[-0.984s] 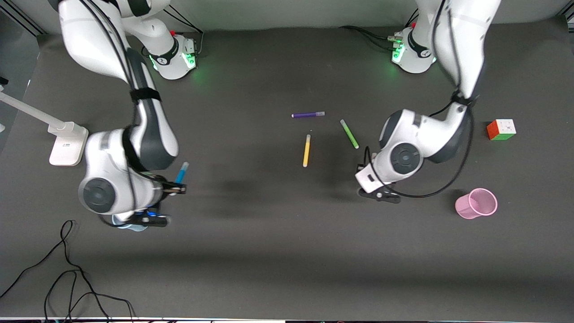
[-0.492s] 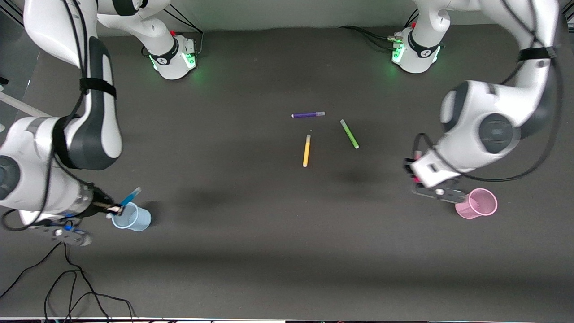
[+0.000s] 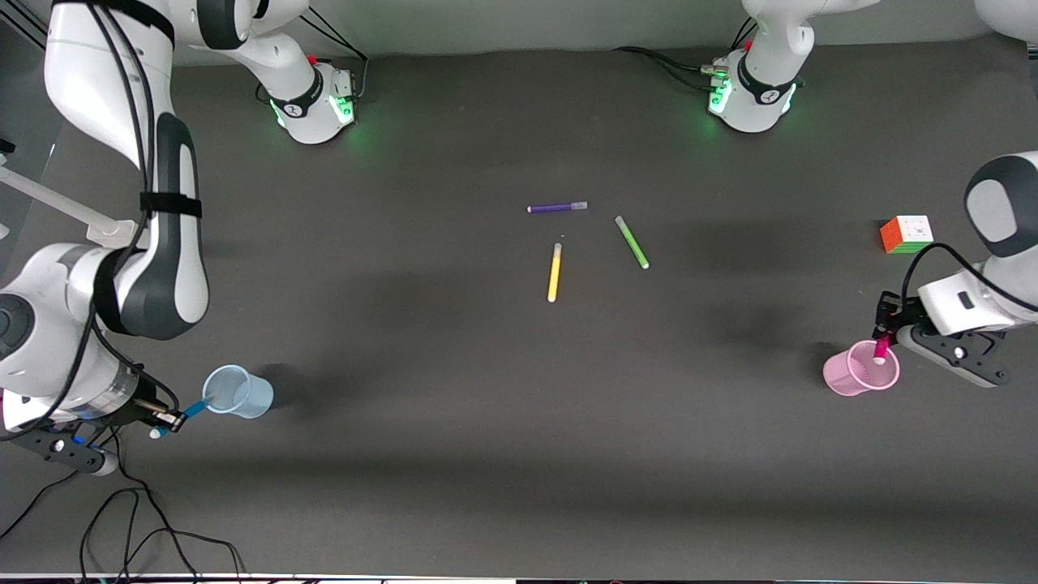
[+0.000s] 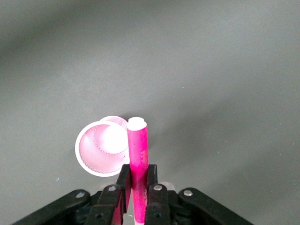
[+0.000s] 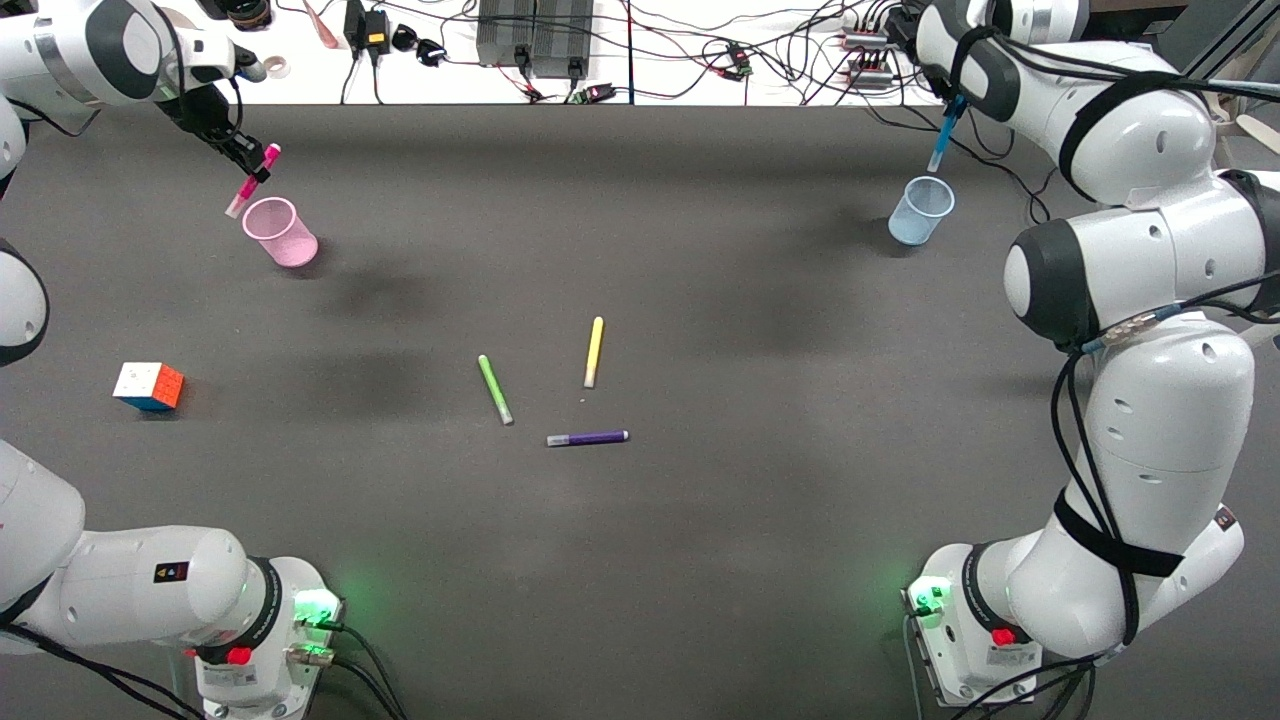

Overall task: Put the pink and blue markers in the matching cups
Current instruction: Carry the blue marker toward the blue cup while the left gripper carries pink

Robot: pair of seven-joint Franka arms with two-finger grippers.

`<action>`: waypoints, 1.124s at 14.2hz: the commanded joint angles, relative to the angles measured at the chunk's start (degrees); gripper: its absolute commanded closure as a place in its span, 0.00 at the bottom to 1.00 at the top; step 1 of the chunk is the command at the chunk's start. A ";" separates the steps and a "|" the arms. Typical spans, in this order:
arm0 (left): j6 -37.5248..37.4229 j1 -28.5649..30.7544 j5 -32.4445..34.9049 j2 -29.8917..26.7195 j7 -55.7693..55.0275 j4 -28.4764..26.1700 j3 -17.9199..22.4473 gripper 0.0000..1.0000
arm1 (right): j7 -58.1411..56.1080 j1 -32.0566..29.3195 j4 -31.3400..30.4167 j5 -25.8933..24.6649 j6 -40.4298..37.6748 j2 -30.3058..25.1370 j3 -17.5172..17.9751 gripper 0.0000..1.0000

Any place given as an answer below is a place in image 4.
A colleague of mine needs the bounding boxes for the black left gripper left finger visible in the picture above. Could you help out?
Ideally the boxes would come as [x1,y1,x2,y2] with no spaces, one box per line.
[13,164,132,225]

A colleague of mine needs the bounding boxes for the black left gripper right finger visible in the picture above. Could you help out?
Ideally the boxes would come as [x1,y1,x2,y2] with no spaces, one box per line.
[144,164,255,225]

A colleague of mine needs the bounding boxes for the pink marker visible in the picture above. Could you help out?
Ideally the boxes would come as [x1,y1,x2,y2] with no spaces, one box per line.
[127,116,149,225]

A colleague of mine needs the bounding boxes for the pink plastic cup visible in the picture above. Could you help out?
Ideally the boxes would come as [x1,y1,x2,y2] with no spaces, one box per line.
[75,115,131,177]

